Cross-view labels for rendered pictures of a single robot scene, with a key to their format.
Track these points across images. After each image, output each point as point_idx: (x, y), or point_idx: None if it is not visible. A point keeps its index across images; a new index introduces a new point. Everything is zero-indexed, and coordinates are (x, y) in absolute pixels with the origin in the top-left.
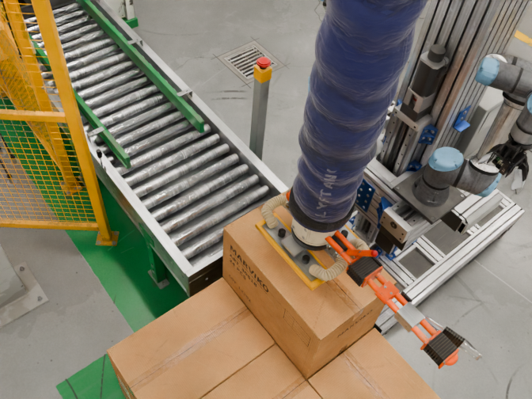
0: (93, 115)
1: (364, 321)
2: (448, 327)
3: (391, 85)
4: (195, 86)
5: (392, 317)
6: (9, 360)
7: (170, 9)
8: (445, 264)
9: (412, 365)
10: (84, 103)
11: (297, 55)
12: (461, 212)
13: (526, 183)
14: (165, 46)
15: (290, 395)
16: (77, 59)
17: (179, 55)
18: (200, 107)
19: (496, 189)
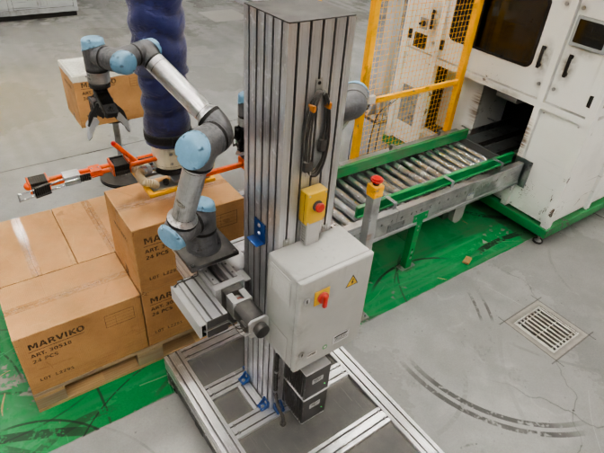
0: (356, 162)
1: (128, 252)
2: (48, 183)
3: (128, 2)
4: (483, 282)
5: (176, 370)
6: None
7: (598, 268)
8: (225, 434)
9: (139, 415)
10: (368, 159)
11: (583, 376)
12: (186, 283)
13: None
14: (533, 263)
15: (108, 243)
16: (426, 165)
17: (524, 272)
18: (381, 213)
19: (209, 319)
